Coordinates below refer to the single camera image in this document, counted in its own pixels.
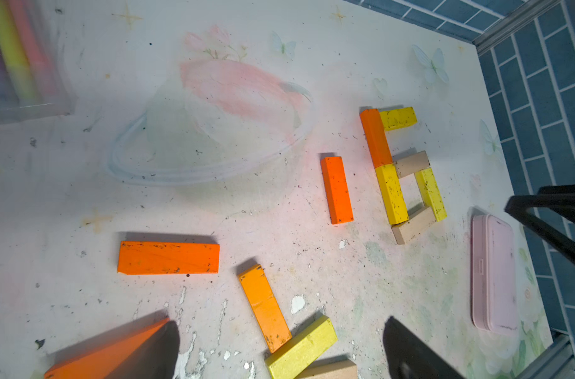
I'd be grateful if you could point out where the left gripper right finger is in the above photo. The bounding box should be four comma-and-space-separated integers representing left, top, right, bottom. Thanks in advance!
382, 317, 463, 378

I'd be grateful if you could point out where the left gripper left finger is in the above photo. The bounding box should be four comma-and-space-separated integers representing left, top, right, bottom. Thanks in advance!
107, 321, 180, 378

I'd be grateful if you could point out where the amber orange block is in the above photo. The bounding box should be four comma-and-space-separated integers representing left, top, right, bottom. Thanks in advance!
239, 265, 292, 354

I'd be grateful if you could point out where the natural wood block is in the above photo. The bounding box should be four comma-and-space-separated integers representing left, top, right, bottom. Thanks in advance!
392, 207, 436, 245
296, 359, 358, 379
394, 151, 431, 178

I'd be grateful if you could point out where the yellow block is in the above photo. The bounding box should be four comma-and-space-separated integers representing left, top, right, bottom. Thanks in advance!
265, 316, 337, 379
379, 107, 418, 131
415, 167, 447, 222
375, 164, 409, 225

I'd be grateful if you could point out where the pink plastic tray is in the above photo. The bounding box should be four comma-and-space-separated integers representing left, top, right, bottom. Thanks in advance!
471, 214, 519, 336

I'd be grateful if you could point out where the orange block top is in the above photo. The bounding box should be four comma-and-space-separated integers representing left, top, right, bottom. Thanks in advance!
360, 109, 393, 168

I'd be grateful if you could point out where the highlighter marker pack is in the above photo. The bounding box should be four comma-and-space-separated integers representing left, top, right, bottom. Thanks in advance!
0, 1, 74, 124

